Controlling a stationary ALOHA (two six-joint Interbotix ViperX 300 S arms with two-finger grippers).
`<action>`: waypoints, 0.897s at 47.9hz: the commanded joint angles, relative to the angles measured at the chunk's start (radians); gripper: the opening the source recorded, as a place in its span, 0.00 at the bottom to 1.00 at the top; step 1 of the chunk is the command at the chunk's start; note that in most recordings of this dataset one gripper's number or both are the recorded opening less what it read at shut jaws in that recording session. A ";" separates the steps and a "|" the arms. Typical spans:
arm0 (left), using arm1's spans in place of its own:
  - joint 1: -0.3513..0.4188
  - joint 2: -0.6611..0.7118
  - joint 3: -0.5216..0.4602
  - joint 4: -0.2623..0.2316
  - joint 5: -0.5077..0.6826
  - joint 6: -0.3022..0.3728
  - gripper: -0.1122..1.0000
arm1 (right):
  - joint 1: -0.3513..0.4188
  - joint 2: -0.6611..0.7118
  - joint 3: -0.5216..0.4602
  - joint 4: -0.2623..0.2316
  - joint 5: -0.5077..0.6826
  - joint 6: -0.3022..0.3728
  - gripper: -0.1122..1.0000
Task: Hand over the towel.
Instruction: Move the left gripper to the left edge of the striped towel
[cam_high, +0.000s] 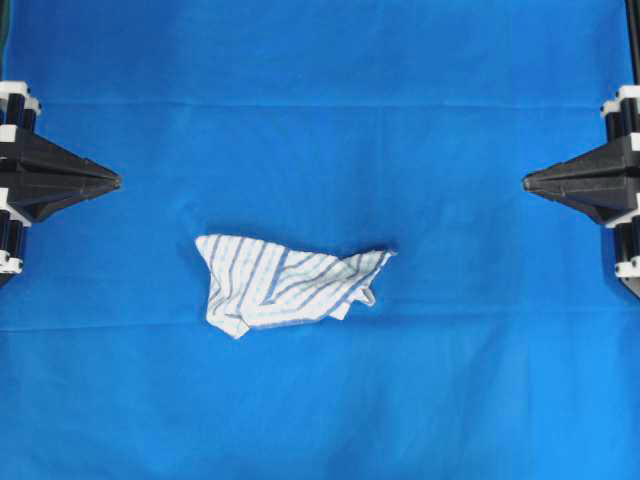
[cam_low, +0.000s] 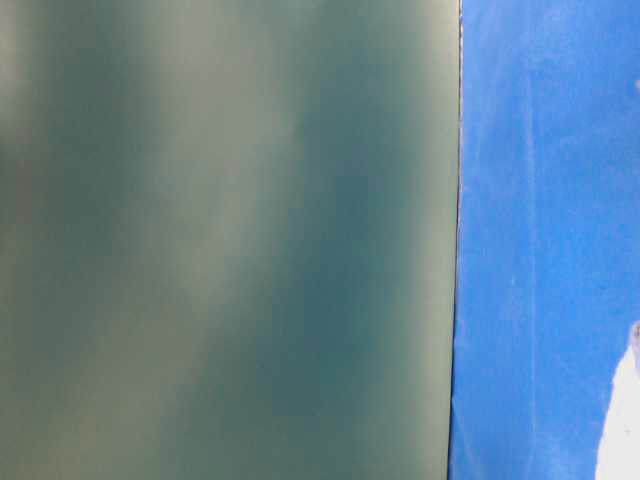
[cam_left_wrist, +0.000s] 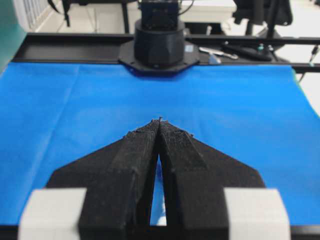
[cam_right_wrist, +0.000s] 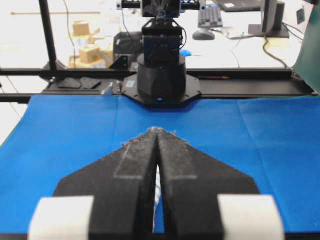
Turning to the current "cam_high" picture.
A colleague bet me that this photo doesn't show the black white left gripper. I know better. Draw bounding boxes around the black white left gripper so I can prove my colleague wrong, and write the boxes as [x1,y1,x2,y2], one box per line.
[0,79,123,289]

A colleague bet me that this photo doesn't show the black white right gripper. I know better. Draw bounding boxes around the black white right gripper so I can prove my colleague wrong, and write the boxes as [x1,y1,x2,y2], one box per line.
[521,83,640,301]

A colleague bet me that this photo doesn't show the white blue-striped towel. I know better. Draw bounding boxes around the white blue-striped towel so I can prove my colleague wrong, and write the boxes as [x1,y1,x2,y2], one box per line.
[195,234,396,339]

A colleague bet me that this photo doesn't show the blue table cloth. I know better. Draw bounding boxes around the blue table cloth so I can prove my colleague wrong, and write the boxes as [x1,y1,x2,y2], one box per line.
[1,1,639,479]

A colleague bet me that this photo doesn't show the black frame post right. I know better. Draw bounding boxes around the black frame post right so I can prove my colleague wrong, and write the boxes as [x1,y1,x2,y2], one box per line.
[625,0,640,85]

